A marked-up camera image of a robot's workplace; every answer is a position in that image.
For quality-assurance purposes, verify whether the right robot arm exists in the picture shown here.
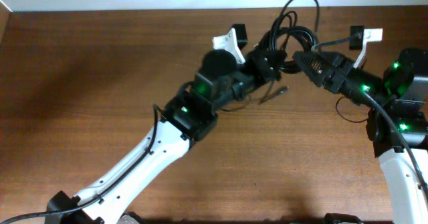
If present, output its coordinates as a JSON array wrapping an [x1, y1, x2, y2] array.
[[293, 47, 427, 223]]

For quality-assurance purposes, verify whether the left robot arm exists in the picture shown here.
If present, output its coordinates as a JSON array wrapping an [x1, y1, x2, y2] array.
[[45, 49, 286, 223]]

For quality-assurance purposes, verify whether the right camera black cable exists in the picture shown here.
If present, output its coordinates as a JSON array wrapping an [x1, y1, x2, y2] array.
[[310, 31, 428, 198]]

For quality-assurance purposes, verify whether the camera black cable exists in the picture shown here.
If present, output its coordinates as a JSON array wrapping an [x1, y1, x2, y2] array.
[[310, 31, 428, 198], [0, 104, 161, 224]]

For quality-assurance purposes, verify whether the left camera black cable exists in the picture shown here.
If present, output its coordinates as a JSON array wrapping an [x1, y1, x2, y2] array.
[[0, 104, 161, 224]]

